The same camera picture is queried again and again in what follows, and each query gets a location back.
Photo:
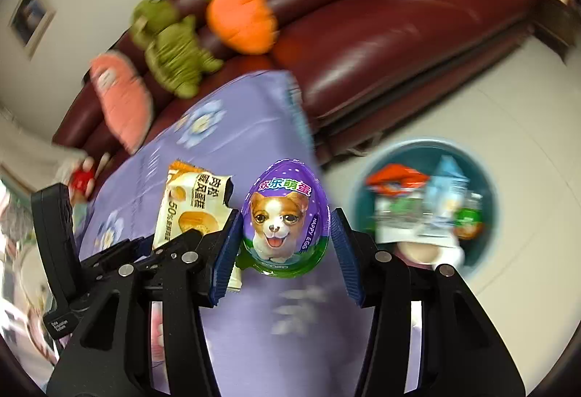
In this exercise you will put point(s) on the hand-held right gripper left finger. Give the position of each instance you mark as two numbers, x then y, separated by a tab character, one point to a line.
224	258

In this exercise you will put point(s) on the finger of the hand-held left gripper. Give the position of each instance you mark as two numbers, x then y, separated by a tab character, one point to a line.
177	241

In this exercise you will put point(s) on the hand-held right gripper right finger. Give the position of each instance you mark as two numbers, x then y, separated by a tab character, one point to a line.
347	258

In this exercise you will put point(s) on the yellow cake packet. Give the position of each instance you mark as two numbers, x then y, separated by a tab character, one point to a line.
190	201

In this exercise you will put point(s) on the green-edged clear snack packet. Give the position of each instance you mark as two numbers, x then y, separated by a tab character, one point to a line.
399	215

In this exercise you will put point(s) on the purple puppy print toy egg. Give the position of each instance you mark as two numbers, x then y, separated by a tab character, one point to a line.
283	220

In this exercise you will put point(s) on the orange snack packet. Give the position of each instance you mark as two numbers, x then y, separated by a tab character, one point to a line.
395	179

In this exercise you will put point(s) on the light blue snack packet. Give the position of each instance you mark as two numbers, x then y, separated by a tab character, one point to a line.
447	197

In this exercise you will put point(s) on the green and orange packet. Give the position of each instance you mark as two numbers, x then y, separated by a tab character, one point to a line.
470	220

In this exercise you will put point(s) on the teal trash bin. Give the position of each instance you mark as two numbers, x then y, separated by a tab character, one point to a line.
481	179

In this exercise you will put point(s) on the red teddy plush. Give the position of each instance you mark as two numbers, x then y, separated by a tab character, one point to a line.
84	181

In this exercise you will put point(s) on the white draped cloth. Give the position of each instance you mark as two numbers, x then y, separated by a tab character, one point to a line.
36	152

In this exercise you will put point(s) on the purple floral tablecloth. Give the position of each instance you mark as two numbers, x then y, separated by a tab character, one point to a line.
204	142

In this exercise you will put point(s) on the pink rabbit plush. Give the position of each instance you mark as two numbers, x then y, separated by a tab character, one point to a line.
122	106

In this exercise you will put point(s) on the green plush toy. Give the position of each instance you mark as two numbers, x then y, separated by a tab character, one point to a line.
174	56

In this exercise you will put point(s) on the dark red leather sofa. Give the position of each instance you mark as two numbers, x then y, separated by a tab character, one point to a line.
386	38

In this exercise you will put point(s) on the orange carrot rabbit plush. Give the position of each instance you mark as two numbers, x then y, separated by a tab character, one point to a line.
240	15

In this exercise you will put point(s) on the wooden side table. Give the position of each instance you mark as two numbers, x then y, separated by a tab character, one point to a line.
553	29

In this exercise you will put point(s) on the framed wall picture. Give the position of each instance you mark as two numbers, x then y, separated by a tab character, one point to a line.
31	20

